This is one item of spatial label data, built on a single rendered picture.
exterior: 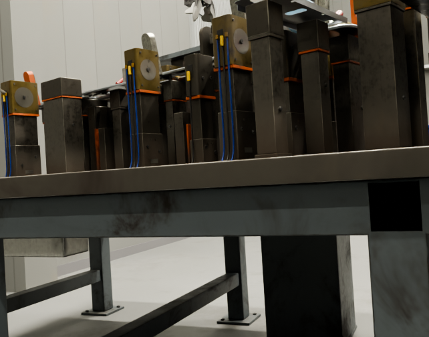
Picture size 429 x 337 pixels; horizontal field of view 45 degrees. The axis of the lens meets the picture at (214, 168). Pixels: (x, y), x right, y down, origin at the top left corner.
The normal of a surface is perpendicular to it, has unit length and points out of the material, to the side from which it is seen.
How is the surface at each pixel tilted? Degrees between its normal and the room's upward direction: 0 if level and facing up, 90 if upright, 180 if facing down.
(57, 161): 90
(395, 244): 90
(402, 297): 90
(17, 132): 90
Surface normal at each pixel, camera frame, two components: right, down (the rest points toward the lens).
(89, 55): 0.91, -0.06
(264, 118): -0.64, 0.03
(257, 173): -0.40, 0.01
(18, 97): 0.77, -0.06
